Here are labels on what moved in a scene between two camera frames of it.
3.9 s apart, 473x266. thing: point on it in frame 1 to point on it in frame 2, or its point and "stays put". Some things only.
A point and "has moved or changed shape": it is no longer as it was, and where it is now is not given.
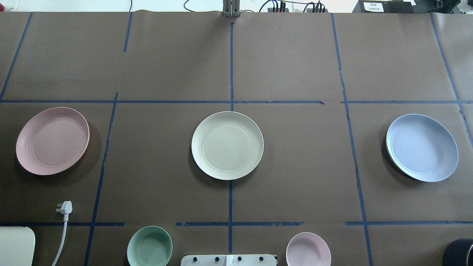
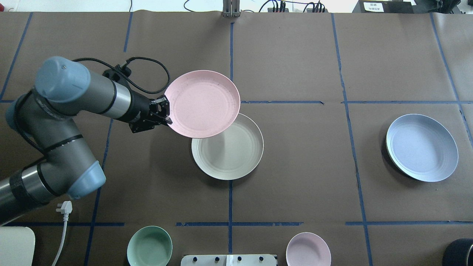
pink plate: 52,140 has moved or changed shape
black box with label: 383,6 stays put
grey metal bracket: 231,8 stays put
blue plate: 418,147 stays put
